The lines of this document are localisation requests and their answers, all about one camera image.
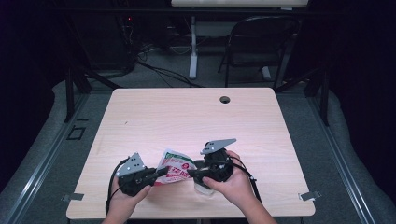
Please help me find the dark equipment with red light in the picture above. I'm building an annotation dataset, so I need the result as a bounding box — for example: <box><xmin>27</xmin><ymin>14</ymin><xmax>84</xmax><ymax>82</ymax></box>
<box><xmin>71</xmin><ymin>12</ymin><xmax>138</xmax><ymax>72</ymax></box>

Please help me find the black floor cable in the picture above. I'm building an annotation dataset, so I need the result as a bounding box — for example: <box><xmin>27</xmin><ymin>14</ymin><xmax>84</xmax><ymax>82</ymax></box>
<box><xmin>136</xmin><ymin>60</ymin><xmax>204</xmax><ymax>89</ymax></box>

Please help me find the red and clear plastic bag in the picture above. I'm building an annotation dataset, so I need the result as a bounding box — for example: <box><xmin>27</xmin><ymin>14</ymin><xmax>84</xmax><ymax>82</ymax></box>
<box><xmin>154</xmin><ymin>148</ymin><xmax>198</xmax><ymax>187</ymax></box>

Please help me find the hand-held gripper black cable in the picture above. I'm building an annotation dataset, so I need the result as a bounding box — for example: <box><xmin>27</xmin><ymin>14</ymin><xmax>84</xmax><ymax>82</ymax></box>
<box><xmin>211</xmin><ymin>157</ymin><xmax>263</xmax><ymax>203</ymax></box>
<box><xmin>105</xmin><ymin>158</ymin><xmax>131</xmax><ymax>216</ymax></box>

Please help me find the black metal frame stand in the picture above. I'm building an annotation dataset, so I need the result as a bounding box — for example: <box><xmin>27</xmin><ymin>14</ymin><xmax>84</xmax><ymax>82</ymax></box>
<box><xmin>64</xmin><ymin>62</ymin><xmax>122</xmax><ymax>124</ymax></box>
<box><xmin>274</xmin><ymin>64</ymin><xmax>331</xmax><ymax>127</ymax></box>

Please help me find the right hand-held gripper black cable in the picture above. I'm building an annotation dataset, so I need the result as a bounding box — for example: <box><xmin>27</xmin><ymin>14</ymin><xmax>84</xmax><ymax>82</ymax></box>
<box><xmin>211</xmin><ymin>157</ymin><xmax>263</xmax><ymax>203</ymax></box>

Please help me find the person's right hand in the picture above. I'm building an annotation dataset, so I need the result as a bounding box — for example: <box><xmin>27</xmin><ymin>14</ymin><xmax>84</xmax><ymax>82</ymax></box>
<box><xmin>202</xmin><ymin>150</ymin><xmax>260</xmax><ymax>210</ymax></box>

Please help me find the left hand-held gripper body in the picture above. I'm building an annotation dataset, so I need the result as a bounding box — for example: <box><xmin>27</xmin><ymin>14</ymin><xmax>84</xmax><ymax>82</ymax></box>
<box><xmin>115</xmin><ymin>152</ymin><xmax>157</xmax><ymax>197</ymax></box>

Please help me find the black folding chair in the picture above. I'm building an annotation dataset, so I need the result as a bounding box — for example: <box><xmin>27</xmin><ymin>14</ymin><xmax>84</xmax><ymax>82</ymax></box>
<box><xmin>218</xmin><ymin>15</ymin><xmax>302</xmax><ymax>90</ymax></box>

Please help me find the grey metal table bracket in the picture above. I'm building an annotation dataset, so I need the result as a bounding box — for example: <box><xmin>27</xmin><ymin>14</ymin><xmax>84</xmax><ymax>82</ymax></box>
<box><xmin>298</xmin><ymin>189</ymin><xmax>322</xmax><ymax>202</ymax></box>
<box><xmin>61</xmin><ymin>192</ymin><xmax>85</xmax><ymax>203</ymax></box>

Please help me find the white desk with white legs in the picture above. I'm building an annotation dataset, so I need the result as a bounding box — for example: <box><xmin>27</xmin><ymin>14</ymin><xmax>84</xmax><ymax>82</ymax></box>
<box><xmin>170</xmin><ymin>0</ymin><xmax>310</xmax><ymax>81</ymax></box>

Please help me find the person's left hand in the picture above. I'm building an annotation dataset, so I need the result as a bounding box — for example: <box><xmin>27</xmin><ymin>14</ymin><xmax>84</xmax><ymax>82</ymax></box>
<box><xmin>106</xmin><ymin>176</ymin><xmax>153</xmax><ymax>219</ymax></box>

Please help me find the left hand-held gripper black cable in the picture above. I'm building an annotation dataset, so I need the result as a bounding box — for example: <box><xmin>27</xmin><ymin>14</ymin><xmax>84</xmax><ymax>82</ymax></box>
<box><xmin>105</xmin><ymin>158</ymin><xmax>131</xmax><ymax>216</ymax></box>

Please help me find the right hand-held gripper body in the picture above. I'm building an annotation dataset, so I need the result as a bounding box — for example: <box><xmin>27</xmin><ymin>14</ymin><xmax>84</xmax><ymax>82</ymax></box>
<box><xmin>200</xmin><ymin>138</ymin><xmax>237</xmax><ymax>183</ymax></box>

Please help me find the aluminium floor rail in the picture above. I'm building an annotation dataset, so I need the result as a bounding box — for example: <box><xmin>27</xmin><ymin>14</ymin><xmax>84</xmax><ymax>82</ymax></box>
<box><xmin>306</xmin><ymin>92</ymin><xmax>377</xmax><ymax>224</ymax></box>
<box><xmin>6</xmin><ymin>92</ymin><xmax>92</xmax><ymax>224</ymax></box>

